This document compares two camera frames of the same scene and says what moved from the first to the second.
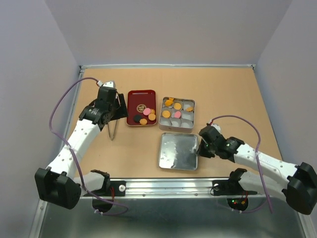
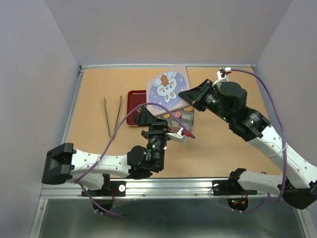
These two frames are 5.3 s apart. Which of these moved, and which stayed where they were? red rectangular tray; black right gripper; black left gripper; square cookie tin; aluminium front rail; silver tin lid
Moved: black left gripper; black right gripper; silver tin lid
Stayed: aluminium front rail; square cookie tin; red rectangular tray
